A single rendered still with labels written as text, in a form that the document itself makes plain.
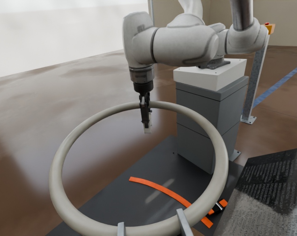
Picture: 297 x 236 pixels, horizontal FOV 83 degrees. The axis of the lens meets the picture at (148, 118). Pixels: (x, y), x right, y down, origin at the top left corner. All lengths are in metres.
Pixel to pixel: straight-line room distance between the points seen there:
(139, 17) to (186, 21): 0.13
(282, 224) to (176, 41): 0.55
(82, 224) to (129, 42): 0.47
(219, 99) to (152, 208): 0.94
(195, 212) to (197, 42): 0.38
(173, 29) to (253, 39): 0.78
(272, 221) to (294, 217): 0.05
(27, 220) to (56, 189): 1.37
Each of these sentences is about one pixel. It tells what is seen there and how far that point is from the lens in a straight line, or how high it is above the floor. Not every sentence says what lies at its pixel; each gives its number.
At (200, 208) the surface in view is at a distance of 0.38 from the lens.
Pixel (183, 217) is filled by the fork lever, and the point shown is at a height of 0.96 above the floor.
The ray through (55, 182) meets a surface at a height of 0.96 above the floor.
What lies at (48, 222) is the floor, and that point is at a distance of 1.71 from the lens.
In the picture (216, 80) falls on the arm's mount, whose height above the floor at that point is 0.87.
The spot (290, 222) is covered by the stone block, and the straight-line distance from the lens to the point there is 0.62.
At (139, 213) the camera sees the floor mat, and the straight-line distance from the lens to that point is 1.45.
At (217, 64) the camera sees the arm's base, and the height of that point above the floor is 0.93.
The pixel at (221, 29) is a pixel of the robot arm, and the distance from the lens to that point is 1.31.
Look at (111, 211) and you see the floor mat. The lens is 1.51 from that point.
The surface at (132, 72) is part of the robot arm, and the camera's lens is 0.59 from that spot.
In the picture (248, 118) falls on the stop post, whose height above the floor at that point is 0.04.
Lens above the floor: 1.27
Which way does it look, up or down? 31 degrees down
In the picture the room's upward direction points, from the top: 7 degrees counter-clockwise
